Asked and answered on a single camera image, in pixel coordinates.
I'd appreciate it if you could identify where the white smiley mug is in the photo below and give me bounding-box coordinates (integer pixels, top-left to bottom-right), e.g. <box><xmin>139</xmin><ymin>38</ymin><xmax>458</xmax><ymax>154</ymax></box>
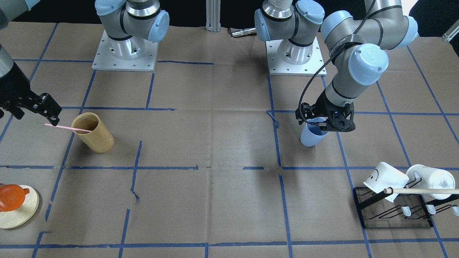
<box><xmin>363</xmin><ymin>162</ymin><xmax>409</xmax><ymax>193</ymax></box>

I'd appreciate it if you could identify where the silver cable connector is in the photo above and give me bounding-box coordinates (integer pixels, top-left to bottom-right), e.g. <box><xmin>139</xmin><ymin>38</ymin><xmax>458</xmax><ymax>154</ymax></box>
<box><xmin>227</xmin><ymin>28</ymin><xmax>257</xmax><ymax>39</ymax></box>

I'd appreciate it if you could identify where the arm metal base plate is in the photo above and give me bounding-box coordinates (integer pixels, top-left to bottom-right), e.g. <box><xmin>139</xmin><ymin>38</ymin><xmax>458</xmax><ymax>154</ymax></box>
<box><xmin>92</xmin><ymin>31</ymin><xmax>158</xmax><ymax>72</ymax></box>
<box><xmin>265</xmin><ymin>38</ymin><xmax>325</xmax><ymax>76</ymax></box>

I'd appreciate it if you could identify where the pink chopstick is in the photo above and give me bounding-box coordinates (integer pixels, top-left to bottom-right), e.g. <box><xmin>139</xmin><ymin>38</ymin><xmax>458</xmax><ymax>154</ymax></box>
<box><xmin>45</xmin><ymin>124</ymin><xmax>92</xmax><ymax>133</ymax></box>

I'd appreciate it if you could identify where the bamboo cylinder holder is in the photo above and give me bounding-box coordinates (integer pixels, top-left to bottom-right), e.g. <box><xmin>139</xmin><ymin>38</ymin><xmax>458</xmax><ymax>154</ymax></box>
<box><xmin>71</xmin><ymin>112</ymin><xmax>114</xmax><ymax>153</ymax></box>

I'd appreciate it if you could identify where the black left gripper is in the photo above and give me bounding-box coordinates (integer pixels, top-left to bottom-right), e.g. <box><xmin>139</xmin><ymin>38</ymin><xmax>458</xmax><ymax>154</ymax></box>
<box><xmin>295</xmin><ymin>97</ymin><xmax>356</xmax><ymax>132</ymax></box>

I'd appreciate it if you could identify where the light blue plastic cup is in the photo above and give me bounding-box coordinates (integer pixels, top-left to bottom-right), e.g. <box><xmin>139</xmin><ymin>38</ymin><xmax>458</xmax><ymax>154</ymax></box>
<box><xmin>300</xmin><ymin>124</ymin><xmax>328</xmax><ymax>147</ymax></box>

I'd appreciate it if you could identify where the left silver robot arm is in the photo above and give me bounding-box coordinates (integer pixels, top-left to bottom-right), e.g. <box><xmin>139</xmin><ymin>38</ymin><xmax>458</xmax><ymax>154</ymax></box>
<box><xmin>254</xmin><ymin>0</ymin><xmax>418</xmax><ymax>132</ymax></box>

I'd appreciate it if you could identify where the black wire mug rack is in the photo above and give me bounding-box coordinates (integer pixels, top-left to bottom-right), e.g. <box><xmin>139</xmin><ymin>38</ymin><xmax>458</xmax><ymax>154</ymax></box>
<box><xmin>354</xmin><ymin>171</ymin><xmax>458</xmax><ymax>229</ymax></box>

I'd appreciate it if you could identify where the aluminium frame post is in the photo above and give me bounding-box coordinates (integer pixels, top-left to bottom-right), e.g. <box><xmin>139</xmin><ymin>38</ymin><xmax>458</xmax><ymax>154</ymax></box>
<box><xmin>205</xmin><ymin>0</ymin><xmax>221</xmax><ymax>34</ymax></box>

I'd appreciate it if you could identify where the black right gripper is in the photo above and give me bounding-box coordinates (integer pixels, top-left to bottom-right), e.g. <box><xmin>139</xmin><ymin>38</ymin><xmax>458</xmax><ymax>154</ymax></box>
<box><xmin>0</xmin><ymin>64</ymin><xmax>62</xmax><ymax>126</ymax></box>

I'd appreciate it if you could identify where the white mug on rack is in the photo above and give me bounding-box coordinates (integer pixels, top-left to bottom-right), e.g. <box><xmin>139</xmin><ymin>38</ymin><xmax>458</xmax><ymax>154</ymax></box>
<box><xmin>406</xmin><ymin>164</ymin><xmax>455</xmax><ymax>189</ymax></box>

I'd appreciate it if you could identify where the wooden mug tree stand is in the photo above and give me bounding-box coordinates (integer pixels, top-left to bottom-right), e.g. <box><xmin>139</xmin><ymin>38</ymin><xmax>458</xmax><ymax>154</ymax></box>
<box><xmin>0</xmin><ymin>185</ymin><xmax>39</xmax><ymax>229</ymax></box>

